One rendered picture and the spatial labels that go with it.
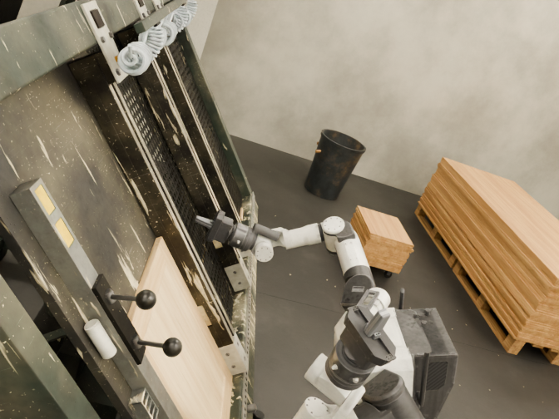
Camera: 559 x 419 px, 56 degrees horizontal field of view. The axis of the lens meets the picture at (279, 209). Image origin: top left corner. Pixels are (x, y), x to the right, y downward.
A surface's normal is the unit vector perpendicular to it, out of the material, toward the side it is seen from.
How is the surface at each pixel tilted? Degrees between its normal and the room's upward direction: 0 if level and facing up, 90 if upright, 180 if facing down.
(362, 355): 102
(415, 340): 23
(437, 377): 90
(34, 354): 51
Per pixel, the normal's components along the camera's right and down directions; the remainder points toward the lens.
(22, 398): 0.03, 0.45
